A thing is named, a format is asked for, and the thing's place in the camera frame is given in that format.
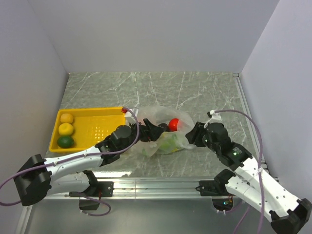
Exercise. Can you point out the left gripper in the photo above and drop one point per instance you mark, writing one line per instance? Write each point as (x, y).
(150, 132)

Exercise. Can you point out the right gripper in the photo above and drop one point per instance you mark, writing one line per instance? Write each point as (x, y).
(196, 133)

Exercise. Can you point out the red fruit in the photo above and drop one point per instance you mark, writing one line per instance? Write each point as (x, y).
(173, 123)

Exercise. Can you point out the clear plastic bag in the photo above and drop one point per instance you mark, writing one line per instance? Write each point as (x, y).
(159, 114)

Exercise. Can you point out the light green fruit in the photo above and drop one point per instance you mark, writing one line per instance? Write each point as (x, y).
(169, 145)

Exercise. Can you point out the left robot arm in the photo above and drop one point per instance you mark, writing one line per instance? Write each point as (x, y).
(40, 177)

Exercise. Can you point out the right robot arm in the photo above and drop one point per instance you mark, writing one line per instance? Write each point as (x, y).
(243, 178)

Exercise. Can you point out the yellow fruit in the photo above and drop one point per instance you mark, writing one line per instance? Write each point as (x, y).
(65, 129)

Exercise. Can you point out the pale orange fruit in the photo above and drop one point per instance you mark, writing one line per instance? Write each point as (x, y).
(67, 118)

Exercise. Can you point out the dark green fruit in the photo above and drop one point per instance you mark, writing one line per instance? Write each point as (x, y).
(65, 142)

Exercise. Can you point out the yellow plastic tray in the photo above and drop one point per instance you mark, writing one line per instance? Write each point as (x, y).
(90, 125)

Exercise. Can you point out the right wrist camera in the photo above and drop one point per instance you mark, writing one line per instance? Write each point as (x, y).
(213, 117)

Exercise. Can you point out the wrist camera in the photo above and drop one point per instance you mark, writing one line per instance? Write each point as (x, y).
(130, 117)
(213, 117)

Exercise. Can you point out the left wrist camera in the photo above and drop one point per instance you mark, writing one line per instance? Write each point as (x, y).
(130, 117)

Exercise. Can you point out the aluminium rail frame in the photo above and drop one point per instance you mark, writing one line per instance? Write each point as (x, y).
(154, 195)

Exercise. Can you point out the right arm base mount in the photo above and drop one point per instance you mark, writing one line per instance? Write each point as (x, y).
(222, 200)

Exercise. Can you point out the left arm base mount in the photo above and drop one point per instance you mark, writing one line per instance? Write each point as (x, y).
(91, 198)

